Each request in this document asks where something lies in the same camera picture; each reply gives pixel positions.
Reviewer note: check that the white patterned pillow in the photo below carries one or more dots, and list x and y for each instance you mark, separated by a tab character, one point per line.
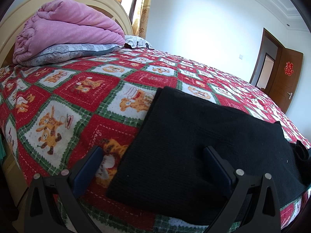
134	42

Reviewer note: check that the black pants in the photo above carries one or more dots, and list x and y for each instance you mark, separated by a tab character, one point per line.
166	169

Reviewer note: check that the brown wooden door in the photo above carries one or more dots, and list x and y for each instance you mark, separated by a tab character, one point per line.
283	83

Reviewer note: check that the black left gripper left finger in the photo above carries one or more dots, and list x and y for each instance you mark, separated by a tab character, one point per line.
41	211

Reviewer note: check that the red patchwork bear bedspread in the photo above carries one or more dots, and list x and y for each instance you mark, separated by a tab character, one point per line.
52	115

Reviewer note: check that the pink folded quilt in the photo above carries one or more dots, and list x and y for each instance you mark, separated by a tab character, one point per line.
65	22

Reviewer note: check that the cream wooden headboard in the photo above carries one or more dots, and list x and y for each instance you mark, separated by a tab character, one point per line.
14	23

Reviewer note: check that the red double happiness sticker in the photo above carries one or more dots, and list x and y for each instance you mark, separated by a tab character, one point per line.
288	69

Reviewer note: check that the grey patterned pillow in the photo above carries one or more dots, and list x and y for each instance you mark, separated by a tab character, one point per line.
65	52

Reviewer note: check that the yellow patterned curtain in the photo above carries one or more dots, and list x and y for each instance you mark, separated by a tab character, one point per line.
140	17

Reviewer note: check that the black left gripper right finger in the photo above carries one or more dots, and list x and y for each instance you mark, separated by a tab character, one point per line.
253	197

